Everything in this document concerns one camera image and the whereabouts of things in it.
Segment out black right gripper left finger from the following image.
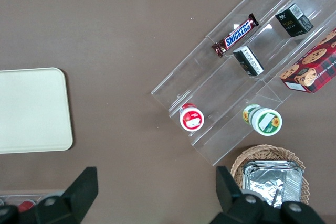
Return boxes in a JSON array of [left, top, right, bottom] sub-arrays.
[[0, 166, 99, 224]]

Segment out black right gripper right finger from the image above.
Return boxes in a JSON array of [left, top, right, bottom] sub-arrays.
[[209, 166, 326, 224]]

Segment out crumpled aluminium foil tray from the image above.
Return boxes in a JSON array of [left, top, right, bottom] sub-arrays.
[[243, 160, 305, 209]]

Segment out light tan wicker basket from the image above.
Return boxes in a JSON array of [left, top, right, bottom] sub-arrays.
[[230, 144, 310, 206]]

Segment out cream rectangular tray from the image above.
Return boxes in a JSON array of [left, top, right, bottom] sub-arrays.
[[0, 67, 74, 154]]

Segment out red cola bottle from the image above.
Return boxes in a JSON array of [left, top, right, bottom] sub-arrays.
[[18, 199, 36, 213]]

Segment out clear acrylic bottle rack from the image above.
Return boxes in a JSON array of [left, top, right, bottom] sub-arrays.
[[0, 194, 50, 209]]

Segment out green sunflower snack cup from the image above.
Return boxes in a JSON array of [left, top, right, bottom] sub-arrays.
[[242, 104, 283, 136]]

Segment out red lidded snack cup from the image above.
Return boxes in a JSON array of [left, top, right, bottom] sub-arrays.
[[179, 103, 205, 132]]

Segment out clear acrylic stepped shelf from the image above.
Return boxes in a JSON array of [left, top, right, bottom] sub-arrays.
[[151, 0, 336, 167]]

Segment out small black carton box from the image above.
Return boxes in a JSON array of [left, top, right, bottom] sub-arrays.
[[233, 46, 265, 77], [275, 3, 314, 38]]

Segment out red tartan cookie box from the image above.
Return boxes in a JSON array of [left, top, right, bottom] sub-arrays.
[[279, 27, 336, 93]]

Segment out brown Snickers chocolate bar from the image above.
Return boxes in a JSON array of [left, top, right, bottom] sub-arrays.
[[211, 13, 260, 59]]

